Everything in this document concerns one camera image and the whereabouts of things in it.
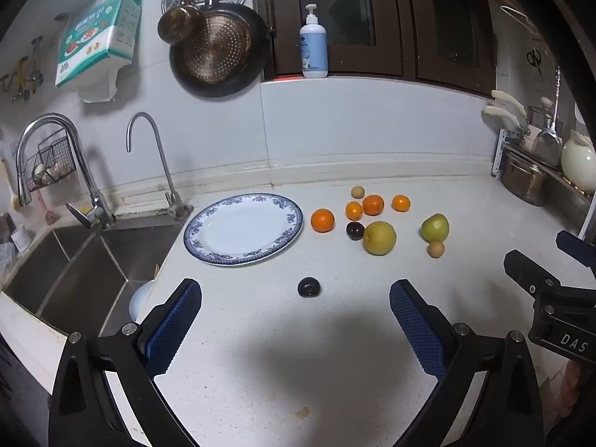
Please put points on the stainless steel sink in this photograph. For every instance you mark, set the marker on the stainless steel sink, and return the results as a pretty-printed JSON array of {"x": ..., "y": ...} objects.
[{"x": 93, "y": 265}]

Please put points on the small brown round fruit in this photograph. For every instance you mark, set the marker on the small brown round fruit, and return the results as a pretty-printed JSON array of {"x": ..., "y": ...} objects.
[{"x": 436, "y": 249}]

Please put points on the brass strainer ladle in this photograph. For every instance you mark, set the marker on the brass strainer ladle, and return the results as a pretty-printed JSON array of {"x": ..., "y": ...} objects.
[{"x": 179, "y": 25}]

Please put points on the stainless steel pot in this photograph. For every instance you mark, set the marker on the stainless steel pot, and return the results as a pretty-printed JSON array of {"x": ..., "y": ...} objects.
[{"x": 524, "y": 181}]

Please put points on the blue pump soap bottle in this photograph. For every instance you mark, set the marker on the blue pump soap bottle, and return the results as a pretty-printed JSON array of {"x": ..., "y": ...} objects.
[{"x": 314, "y": 51}]

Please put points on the yellow pear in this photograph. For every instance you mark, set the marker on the yellow pear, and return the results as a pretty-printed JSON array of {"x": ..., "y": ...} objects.
[{"x": 379, "y": 238}]

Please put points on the cream ceramic jug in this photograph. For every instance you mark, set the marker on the cream ceramic jug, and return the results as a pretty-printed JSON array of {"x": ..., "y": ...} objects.
[{"x": 577, "y": 163}]

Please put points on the green pear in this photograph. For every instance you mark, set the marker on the green pear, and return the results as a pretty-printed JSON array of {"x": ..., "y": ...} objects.
[{"x": 435, "y": 227}]

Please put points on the tall chrome kitchen faucet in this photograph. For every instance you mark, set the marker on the tall chrome kitchen faucet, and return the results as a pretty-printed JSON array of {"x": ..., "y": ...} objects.
[{"x": 95, "y": 200}]

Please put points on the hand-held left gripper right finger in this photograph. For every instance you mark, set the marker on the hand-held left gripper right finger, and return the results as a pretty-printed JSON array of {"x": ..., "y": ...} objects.
[{"x": 416, "y": 330}]

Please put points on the bicycle-shaped wall hook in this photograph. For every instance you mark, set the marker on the bicycle-shaped wall hook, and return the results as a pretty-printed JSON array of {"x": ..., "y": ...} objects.
[{"x": 28, "y": 77}]

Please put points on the green paper towel pack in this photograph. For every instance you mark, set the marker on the green paper towel pack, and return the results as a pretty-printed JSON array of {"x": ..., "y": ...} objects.
[{"x": 98, "y": 37}]

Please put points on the metal dish rack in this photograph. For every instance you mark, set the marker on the metal dish rack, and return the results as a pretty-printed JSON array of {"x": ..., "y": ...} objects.
[{"x": 565, "y": 195}]

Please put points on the white bowl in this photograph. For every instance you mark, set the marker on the white bowl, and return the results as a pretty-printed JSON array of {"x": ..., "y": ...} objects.
[{"x": 139, "y": 300}]

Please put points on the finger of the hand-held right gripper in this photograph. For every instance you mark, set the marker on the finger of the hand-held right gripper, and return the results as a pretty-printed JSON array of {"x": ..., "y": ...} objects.
[
  {"x": 577, "y": 249},
  {"x": 531, "y": 279}
]

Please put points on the blue-rimmed white plate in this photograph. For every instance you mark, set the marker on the blue-rimmed white plate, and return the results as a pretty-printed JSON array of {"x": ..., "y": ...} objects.
[{"x": 242, "y": 230}]

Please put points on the dark brown window frame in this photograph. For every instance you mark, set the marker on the dark brown window frame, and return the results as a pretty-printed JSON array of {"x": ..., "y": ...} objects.
[{"x": 405, "y": 32}]

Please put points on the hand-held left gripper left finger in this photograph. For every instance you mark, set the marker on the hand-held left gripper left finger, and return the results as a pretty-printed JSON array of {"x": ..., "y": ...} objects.
[{"x": 174, "y": 330}]

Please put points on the large orange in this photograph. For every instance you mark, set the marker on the large orange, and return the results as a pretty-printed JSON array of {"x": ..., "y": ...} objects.
[
  {"x": 322, "y": 220},
  {"x": 373, "y": 204}
]

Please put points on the small orange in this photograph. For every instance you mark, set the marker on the small orange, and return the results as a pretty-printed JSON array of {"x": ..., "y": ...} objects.
[
  {"x": 354, "y": 210},
  {"x": 401, "y": 203}
]

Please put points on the copper colander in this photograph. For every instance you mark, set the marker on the copper colander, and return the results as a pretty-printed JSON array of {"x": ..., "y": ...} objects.
[{"x": 216, "y": 49}]

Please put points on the thin chrome gooseneck faucet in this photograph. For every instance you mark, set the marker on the thin chrome gooseneck faucet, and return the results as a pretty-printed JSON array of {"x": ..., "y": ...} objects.
[{"x": 174, "y": 200}]

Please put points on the small beige round fruit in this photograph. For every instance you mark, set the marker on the small beige round fruit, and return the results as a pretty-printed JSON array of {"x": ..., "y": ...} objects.
[{"x": 357, "y": 191}]

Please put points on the dark plum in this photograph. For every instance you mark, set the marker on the dark plum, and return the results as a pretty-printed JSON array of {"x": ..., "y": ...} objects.
[
  {"x": 308, "y": 287},
  {"x": 355, "y": 230}
]

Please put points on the black scissors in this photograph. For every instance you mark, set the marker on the black scissors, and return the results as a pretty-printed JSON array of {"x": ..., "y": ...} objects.
[{"x": 535, "y": 60}]

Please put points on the metal spatula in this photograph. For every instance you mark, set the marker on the metal spatula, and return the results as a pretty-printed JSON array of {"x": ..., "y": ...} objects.
[{"x": 547, "y": 144}]

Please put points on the black frying pan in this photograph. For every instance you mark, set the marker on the black frying pan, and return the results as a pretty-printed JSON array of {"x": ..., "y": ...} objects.
[{"x": 186, "y": 79}]

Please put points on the person's right hand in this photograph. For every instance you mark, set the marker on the person's right hand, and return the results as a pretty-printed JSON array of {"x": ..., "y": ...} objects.
[{"x": 572, "y": 391}]

